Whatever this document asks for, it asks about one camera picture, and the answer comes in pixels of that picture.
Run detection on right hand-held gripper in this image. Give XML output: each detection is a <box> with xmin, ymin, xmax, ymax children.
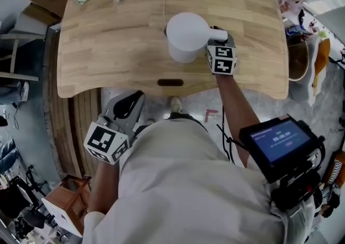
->
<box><xmin>206</xmin><ymin>32</ymin><xmax>238</xmax><ymax>76</ymax></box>

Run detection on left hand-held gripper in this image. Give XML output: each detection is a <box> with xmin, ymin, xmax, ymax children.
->
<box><xmin>83</xmin><ymin>90</ymin><xmax>146</xmax><ymax>165</ymax></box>

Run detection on white electric kettle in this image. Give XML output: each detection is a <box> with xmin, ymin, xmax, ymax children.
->
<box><xmin>165</xmin><ymin>11</ymin><xmax>229</xmax><ymax>64</ymax></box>

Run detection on person's left forearm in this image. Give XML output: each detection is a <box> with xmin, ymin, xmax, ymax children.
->
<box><xmin>87</xmin><ymin>154</ymin><xmax>121</xmax><ymax>215</ymax></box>

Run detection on person's right forearm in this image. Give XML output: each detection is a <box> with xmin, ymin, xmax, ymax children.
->
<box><xmin>215</xmin><ymin>73</ymin><xmax>257</xmax><ymax>169</ymax></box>

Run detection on person's light shoe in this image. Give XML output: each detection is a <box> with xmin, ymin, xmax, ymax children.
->
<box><xmin>169</xmin><ymin>96</ymin><xmax>184</xmax><ymax>115</ymax></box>

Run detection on stack of wooden slats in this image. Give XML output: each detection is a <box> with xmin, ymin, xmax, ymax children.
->
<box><xmin>42</xmin><ymin>32</ymin><xmax>104</xmax><ymax>179</ymax></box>

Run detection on wooden table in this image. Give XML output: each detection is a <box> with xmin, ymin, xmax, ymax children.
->
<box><xmin>57</xmin><ymin>0</ymin><xmax>290</xmax><ymax>100</ymax></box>

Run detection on person's dark trousers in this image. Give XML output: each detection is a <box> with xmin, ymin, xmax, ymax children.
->
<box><xmin>167</xmin><ymin>111</ymin><xmax>209</xmax><ymax>132</ymax></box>

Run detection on person's white shirt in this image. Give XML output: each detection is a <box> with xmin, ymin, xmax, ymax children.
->
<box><xmin>82</xmin><ymin>117</ymin><xmax>316</xmax><ymax>244</ymax></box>

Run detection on small wooden crate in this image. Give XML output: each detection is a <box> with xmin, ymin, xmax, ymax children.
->
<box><xmin>44</xmin><ymin>173</ymin><xmax>93</xmax><ymax>236</ymax></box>

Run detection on black chest-mounted screen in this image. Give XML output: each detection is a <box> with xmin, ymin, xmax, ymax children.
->
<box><xmin>238</xmin><ymin>114</ymin><xmax>321</xmax><ymax>185</ymax></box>

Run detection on orange cushion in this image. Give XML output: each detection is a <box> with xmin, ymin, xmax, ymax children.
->
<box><xmin>312</xmin><ymin>37</ymin><xmax>332</xmax><ymax>89</ymax></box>

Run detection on black cable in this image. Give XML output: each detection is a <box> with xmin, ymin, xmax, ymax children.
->
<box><xmin>216</xmin><ymin>104</ymin><xmax>244</xmax><ymax>165</ymax></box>

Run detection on white frame table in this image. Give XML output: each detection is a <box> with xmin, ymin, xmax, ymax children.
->
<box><xmin>0</xmin><ymin>32</ymin><xmax>47</xmax><ymax>82</ymax></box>

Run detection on black screen mount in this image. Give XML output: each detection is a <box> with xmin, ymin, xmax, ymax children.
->
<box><xmin>270</xmin><ymin>135</ymin><xmax>327</xmax><ymax>213</ymax></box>

